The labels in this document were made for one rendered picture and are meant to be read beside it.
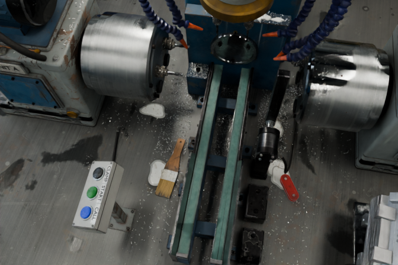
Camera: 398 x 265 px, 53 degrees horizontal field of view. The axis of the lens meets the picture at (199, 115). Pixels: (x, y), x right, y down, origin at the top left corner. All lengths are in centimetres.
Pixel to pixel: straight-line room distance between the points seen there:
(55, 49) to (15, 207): 53
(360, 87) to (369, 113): 8
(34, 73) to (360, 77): 88
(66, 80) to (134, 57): 21
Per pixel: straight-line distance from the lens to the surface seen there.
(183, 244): 111
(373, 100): 109
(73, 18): 119
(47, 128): 145
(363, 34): 166
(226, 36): 119
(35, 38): 117
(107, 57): 111
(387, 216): 104
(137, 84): 111
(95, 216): 99
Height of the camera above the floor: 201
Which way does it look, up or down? 63 degrees down
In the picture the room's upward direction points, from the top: 3 degrees counter-clockwise
